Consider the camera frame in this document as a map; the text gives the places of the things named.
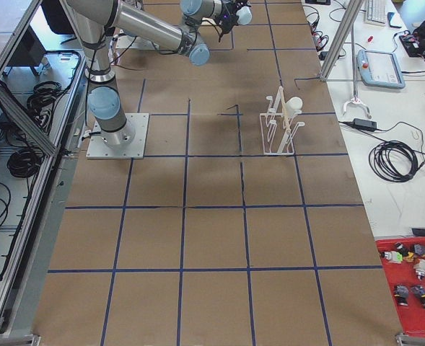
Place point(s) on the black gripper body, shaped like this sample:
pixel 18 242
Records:
pixel 227 21

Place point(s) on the light blue ikea cup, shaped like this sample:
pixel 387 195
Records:
pixel 244 15

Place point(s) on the white ikea cup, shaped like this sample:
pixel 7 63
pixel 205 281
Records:
pixel 293 107

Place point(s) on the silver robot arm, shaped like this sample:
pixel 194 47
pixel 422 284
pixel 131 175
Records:
pixel 94 18

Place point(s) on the white keyboard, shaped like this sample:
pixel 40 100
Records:
pixel 375 12

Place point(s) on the white grabber tool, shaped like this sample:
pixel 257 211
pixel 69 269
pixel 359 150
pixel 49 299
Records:
pixel 355 100

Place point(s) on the teach pendant tablet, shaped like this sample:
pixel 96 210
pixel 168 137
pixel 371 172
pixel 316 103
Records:
pixel 380 69

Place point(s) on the black power adapter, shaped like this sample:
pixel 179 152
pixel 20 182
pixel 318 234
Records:
pixel 366 125

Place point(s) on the red parts tray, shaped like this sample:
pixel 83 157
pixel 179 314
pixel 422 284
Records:
pixel 403 261

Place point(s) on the white wire cup rack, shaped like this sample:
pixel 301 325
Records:
pixel 277 129

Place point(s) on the aluminium frame post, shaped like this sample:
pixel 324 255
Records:
pixel 340 36

